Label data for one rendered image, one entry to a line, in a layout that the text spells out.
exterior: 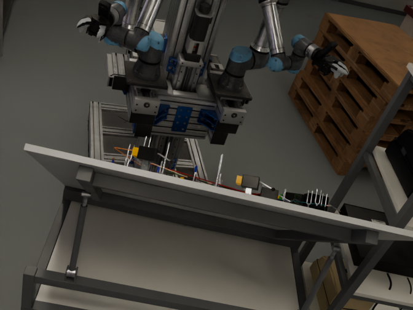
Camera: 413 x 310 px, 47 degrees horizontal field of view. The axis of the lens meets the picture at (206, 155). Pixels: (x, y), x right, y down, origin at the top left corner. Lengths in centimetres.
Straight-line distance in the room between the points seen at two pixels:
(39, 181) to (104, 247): 151
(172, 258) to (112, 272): 28
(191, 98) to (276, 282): 113
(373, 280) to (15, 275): 197
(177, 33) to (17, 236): 159
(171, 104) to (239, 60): 45
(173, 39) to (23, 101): 194
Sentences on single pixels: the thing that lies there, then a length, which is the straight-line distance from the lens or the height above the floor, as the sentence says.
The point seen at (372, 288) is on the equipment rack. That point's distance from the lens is 216.
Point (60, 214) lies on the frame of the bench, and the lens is 228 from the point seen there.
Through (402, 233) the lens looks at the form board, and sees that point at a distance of 153.
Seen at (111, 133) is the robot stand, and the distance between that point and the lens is 373.
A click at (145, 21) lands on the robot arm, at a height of 155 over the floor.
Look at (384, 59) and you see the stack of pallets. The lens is 458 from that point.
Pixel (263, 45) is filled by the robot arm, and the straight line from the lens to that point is 275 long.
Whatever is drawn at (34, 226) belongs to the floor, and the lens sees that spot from 329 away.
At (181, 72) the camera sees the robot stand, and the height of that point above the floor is 117.
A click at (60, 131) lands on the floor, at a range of 404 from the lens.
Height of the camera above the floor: 247
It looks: 36 degrees down
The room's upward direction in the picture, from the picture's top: 19 degrees clockwise
